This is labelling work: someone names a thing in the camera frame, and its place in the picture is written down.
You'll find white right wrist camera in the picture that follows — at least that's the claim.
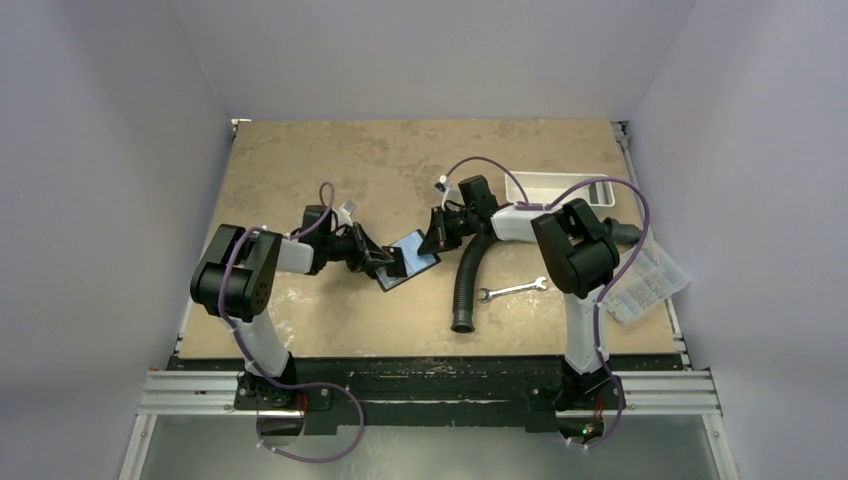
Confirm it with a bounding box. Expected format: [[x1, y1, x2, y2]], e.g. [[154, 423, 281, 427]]
[[435, 175, 453, 208]]

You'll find silver open-end wrench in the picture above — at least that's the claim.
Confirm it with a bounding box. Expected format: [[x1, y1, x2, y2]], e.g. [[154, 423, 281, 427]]
[[477, 277, 548, 303]]

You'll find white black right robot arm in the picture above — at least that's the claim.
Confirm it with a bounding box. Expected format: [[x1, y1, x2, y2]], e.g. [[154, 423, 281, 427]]
[[418, 175, 620, 407]]

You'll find grey corrugated hose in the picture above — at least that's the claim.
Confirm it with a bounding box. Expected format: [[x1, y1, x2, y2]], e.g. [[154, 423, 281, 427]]
[[450, 217, 644, 335]]

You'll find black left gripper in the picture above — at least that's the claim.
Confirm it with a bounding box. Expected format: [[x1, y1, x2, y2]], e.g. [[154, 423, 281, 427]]
[[321, 221, 393, 273]]

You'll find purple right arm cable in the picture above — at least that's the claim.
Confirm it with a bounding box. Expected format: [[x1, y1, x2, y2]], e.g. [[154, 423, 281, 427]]
[[440, 156, 652, 452]]

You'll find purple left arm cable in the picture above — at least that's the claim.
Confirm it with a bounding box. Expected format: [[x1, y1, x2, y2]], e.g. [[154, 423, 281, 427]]
[[217, 182, 367, 465]]

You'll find black aluminium base frame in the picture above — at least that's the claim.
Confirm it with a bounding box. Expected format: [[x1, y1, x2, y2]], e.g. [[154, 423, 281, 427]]
[[138, 356, 720, 436]]

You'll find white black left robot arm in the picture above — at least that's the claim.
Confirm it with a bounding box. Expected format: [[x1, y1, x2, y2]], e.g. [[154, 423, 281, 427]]
[[190, 205, 409, 409]]

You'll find clear plastic organizer box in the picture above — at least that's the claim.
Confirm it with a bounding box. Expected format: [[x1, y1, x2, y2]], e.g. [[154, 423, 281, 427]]
[[605, 238, 691, 324]]

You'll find black leather card holder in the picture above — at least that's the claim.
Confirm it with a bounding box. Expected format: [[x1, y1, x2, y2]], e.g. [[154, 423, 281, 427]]
[[376, 229, 441, 292]]

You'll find white plastic tray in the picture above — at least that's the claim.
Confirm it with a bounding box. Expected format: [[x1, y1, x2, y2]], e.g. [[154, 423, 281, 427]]
[[504, 171, 605, 207]]

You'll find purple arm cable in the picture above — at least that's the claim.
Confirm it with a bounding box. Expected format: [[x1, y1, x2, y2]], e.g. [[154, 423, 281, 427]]
[[217, 182, 367, 465], [440, 156, 652, 452]]

